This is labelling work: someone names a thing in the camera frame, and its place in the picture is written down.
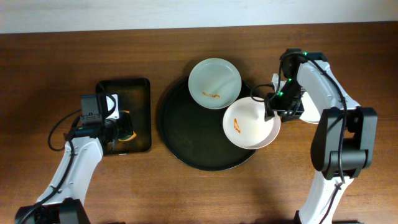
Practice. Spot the pale green plate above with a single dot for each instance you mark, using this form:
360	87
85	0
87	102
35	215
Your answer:
214	83

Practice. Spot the green and yellow sponge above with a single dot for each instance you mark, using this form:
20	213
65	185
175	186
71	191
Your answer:
130	135

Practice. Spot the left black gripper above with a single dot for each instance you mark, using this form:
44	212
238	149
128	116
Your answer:
125	125

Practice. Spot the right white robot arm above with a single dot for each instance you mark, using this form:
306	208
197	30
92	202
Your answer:
344	140

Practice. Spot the pale pink plate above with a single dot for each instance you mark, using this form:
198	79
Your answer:
245	126

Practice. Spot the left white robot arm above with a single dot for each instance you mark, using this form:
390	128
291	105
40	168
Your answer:
100	122

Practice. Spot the black rectangular tray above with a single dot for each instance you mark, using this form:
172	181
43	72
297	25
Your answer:
134	98

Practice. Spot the round black tray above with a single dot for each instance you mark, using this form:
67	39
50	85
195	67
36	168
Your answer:
194	134

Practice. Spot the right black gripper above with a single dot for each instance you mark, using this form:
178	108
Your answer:
269	107

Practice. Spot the white plate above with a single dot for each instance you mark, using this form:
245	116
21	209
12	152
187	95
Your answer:
310	114

